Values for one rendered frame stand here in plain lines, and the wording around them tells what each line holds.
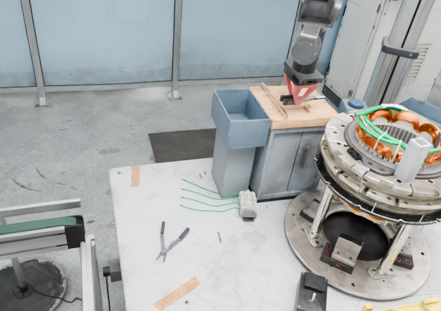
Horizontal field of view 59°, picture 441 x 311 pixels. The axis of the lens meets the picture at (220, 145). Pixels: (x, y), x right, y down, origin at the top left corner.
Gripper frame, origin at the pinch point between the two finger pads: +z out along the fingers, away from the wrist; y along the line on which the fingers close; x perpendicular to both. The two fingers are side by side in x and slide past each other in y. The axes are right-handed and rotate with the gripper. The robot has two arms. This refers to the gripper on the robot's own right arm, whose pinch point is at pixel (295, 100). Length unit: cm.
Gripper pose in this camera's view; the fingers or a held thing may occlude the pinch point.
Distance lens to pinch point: 103.9
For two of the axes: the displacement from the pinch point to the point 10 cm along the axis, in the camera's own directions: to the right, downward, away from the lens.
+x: 9.6, -0.9, 2.7
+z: -1.0, 7.8, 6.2
